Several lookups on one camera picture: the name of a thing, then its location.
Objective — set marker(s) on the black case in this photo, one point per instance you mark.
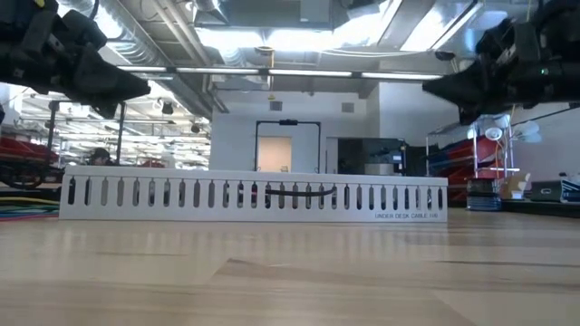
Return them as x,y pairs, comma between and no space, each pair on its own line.
548,191

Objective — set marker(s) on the black ceiling camera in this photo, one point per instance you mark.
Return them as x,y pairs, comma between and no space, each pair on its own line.
445,55

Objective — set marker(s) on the silver ventilation duct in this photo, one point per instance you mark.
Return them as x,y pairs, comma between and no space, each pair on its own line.
190,97

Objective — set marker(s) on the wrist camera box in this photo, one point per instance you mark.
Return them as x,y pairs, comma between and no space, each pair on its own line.
84,27
494,38

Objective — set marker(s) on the grey wall vent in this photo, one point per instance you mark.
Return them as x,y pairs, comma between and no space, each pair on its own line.
275,105
347,107

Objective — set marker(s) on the red storage bin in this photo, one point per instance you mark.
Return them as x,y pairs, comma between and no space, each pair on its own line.
18,149
487,147
457,179

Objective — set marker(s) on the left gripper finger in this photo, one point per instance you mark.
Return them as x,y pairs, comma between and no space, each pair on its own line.
106,111
109,79

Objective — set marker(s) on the grey machine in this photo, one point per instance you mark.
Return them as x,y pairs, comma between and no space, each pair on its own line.
385,158

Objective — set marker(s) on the person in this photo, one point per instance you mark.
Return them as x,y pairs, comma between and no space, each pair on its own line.
99,156

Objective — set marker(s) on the black zip tie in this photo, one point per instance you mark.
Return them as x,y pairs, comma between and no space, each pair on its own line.
299,192

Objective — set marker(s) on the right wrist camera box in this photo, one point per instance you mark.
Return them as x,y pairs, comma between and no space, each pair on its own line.
494,38

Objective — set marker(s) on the black gantry frame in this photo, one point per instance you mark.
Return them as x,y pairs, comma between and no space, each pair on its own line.
120,131

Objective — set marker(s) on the cardboard box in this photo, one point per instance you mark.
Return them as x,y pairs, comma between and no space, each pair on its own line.
509,183

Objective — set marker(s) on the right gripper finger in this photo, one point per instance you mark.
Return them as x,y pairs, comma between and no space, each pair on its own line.
462,86
471,117

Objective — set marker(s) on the long ceiling light strip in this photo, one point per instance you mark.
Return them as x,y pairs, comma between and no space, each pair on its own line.
272,72

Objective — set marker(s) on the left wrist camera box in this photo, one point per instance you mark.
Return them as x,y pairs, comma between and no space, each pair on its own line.
84,27

